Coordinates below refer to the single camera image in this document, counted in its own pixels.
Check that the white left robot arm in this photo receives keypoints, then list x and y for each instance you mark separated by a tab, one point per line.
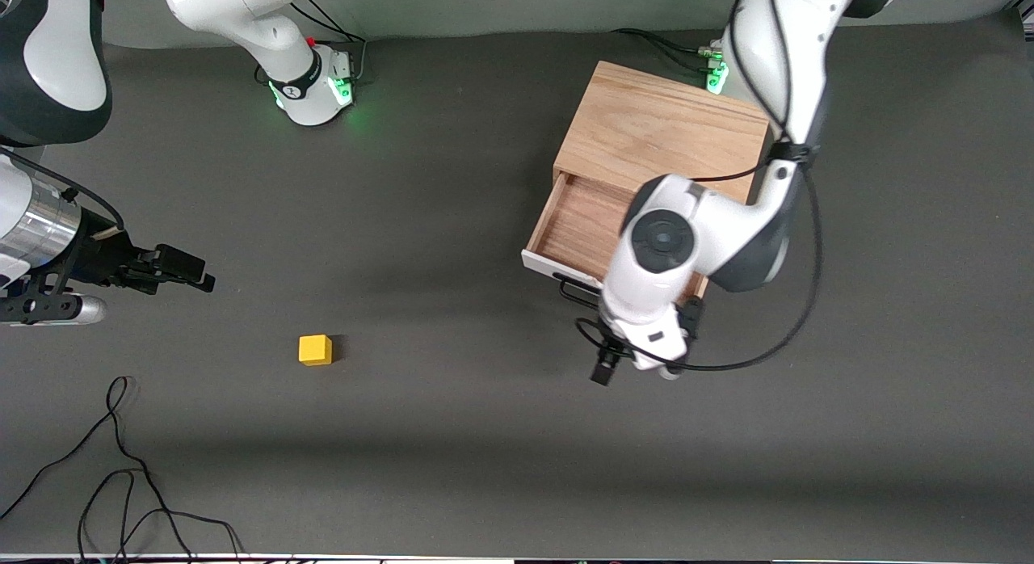
775	63

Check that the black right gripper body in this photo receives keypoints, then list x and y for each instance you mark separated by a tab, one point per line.
107	260

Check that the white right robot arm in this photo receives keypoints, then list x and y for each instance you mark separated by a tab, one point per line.
65	55

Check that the yellow cube block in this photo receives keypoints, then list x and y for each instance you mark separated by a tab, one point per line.
315	351

